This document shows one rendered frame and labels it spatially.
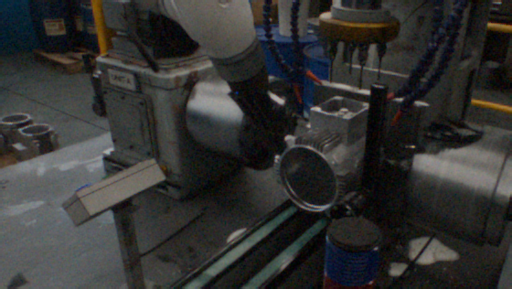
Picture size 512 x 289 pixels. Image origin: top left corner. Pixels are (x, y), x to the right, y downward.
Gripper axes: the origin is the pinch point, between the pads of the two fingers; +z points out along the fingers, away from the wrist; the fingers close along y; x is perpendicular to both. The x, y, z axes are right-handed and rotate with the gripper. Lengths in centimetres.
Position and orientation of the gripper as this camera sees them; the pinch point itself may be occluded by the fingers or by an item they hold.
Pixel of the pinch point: (276, 140)
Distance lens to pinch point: 98.7
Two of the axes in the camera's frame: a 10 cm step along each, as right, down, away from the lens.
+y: -8.6, -2.8, 4.3
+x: -4.6, 7.8, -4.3
